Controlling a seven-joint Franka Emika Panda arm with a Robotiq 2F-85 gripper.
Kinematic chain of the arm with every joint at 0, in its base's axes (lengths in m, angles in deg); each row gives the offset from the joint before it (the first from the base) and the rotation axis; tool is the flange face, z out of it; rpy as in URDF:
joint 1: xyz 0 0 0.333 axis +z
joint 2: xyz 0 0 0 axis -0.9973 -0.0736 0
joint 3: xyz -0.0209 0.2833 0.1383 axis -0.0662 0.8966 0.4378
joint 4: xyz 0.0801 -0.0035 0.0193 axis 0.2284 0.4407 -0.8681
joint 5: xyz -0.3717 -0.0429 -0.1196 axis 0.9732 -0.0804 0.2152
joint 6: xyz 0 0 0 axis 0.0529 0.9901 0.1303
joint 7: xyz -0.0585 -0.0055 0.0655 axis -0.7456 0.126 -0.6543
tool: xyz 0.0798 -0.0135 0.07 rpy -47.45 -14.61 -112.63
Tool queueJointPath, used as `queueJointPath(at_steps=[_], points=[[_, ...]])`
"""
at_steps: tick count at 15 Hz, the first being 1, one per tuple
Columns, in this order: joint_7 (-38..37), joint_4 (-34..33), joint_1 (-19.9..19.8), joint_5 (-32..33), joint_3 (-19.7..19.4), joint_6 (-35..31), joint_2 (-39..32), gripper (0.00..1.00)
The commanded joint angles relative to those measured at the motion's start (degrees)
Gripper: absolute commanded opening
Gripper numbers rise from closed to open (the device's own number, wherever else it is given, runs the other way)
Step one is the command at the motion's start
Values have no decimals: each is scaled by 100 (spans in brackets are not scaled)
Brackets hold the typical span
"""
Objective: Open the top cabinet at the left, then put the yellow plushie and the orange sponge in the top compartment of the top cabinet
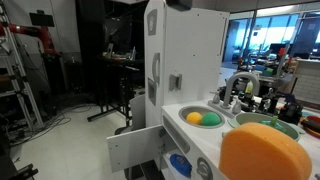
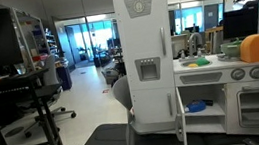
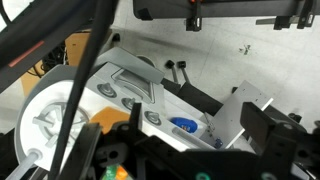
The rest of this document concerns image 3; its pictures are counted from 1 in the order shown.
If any grey flat panel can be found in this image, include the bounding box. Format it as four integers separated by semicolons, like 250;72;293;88
96;46;165;85

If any white small cabinet door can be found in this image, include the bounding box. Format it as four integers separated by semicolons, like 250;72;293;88
199;79;275;150

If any white oven door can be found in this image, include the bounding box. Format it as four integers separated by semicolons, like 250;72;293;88
111;66;158;104

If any orange plush toy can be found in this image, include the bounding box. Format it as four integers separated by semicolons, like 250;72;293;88
89;106;132;134

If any black sleeve with red stripe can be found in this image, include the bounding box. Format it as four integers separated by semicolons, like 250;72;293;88
0;0;116;94

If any grey stove knob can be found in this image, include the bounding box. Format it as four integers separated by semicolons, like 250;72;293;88
120;97;138;111
96;82;118;99
143;110;163;127

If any orange toy vegetable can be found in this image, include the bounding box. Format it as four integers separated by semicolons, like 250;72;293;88
114;165;134;180

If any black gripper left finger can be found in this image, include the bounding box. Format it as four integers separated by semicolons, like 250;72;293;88
59;122;103;180

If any brown cardboard box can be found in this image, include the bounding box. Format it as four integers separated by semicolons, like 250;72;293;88
19;31;94;98

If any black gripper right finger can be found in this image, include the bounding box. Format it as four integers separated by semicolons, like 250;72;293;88
240;101;278;158

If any green toy bell pepper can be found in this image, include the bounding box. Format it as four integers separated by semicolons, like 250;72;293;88
101;164;118;180

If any blue bottle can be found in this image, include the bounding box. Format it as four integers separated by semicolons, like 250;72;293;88
169;116;198;134

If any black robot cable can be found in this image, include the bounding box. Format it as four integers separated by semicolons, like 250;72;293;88
48;0;119;180

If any grey burner grate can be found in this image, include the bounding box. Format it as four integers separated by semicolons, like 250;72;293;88
31;101;92;149

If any white toy kitchen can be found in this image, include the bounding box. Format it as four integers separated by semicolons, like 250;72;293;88
13;46;236;180

